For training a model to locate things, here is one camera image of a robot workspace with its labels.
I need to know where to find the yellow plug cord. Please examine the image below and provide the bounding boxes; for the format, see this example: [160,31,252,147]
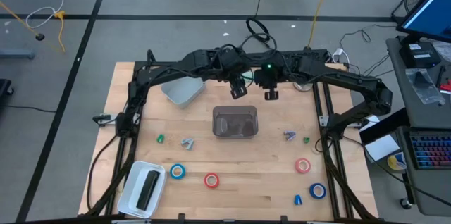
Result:
[52,10,68,54]

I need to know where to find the grey desk leg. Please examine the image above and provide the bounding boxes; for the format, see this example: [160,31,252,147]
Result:
[0,49,36,60]

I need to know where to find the light blue tape roll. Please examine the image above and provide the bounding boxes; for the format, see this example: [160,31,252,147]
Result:
[169,163,187,180]

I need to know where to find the pink tape roll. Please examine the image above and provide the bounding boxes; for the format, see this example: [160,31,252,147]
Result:
[294,157,312,175]

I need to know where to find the white bin with scooped rim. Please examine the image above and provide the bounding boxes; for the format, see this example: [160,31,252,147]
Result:
[160,75,206,110]

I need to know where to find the thin black floor cable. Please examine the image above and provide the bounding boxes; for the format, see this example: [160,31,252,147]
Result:
[0,105,58,114]

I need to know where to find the backlit keyboard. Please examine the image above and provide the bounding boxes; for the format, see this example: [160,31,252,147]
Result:
[408,130,451,170]

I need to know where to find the clear plastic bag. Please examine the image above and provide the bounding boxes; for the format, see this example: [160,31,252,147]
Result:
[404,68,446,106]

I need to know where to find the black arm base cable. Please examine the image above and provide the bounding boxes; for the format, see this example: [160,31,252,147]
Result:
[86,134,123,214]

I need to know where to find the grey side desk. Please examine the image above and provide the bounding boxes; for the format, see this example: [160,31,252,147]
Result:
[385,35,451,218]

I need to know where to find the white power adapter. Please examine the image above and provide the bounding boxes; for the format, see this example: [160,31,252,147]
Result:
[330,47,350,65]

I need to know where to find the red tool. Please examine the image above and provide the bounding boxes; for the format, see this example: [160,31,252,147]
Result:
[438,79,451,95]

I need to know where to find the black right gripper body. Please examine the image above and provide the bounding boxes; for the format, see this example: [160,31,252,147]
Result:
[254,63,283,90]

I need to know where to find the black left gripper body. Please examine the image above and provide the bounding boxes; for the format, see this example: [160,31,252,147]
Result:
[218,45,249,83]

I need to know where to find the small white paper sheet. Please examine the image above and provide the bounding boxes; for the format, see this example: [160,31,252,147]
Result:
[362,113,381,128]

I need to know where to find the grey staple remover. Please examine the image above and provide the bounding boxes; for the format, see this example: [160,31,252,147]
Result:
[180,137,195,151]

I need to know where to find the red tape roll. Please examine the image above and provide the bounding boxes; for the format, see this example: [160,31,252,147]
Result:
[203,172,221,189]

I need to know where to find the dark blue tape roll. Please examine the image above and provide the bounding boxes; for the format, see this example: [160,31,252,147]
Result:
[309,182,327,200]

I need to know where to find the tangled black cables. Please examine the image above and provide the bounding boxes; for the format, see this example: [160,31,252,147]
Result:
[338,23,401,89]

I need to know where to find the black aluminium table frame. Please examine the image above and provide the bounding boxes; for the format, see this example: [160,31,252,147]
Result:
[84,49,380,224]

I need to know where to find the black stapler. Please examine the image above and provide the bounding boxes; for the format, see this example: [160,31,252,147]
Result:
[135,170,161,212]

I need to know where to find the black chair base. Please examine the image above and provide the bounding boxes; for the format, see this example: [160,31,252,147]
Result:
[0,78,15,99]

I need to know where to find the computer monitor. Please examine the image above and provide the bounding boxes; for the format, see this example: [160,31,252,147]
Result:
[396,0,451,44]

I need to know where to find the long black floor cable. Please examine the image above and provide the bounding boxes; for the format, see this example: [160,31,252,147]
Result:
[343,135,451,208]

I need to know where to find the grey translucent plastic bin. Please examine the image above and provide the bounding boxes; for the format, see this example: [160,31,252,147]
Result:
[211,105,259,139]

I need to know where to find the white floor cable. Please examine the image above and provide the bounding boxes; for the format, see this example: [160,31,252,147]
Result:
[25,0,66,30]

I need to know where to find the yellow hanging cable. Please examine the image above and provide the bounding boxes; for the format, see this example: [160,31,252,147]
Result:
[0,1,39,37]
[307,0,335,49]

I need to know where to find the white bin with handle holes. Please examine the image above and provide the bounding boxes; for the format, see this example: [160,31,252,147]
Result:
[116,160,167,219]

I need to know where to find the black mini computer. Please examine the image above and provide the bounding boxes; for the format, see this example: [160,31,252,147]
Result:
[399,42,442,70]

